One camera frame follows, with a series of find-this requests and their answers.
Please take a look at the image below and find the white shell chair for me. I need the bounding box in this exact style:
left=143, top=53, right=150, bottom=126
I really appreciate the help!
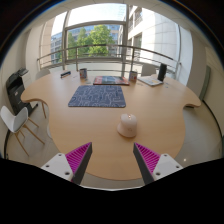
left=141, top=63, right=158, bottom=77
left=35, top=68, right=52, bottom=81

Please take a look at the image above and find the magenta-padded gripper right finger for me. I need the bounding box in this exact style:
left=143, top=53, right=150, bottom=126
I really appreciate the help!
left=133, top=142, right=184, bottom=186

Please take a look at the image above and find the metal balcony railing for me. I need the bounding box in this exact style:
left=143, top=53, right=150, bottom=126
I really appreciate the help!
left=36, top=44, right=182, bottom=78

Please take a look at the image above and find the tall black speaker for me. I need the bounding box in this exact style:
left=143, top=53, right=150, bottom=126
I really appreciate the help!
left=157, top=63, right=168, bottom=82

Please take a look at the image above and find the dark blue patterned mouse pad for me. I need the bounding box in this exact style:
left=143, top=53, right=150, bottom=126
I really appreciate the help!
left=67, top=84, right=127, bottom=109

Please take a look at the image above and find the black printer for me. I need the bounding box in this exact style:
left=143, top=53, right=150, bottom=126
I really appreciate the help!
left=5, top=67, right=38, bottom=116

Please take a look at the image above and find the white and blue booklet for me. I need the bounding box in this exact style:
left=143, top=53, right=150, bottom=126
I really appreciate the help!
left=137, top=75, right=164, bottom=87

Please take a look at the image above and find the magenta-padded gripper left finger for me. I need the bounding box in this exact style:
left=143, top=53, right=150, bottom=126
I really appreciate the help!
left=41, top=142, right=93, bottom=186

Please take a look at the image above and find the red and grey magazine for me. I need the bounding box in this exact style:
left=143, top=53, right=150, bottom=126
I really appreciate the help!
left=92, top=75, right=131, bottom=86

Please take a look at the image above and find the pale pink computer mouse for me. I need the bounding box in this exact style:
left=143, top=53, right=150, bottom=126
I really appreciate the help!
left=116, top=113, right=138, bottom=138

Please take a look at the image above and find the printed mug with white rim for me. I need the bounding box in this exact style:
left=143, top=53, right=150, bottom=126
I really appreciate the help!
left=128, top=70, right=138, bottom=83

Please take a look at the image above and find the small black box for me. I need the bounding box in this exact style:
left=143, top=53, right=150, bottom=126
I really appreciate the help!
left=60, top=70, right=72, bottom=79

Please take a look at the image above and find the white chair with wooden legs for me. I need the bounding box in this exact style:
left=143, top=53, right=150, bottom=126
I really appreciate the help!
left=0, top=105, right=46, bottom=157

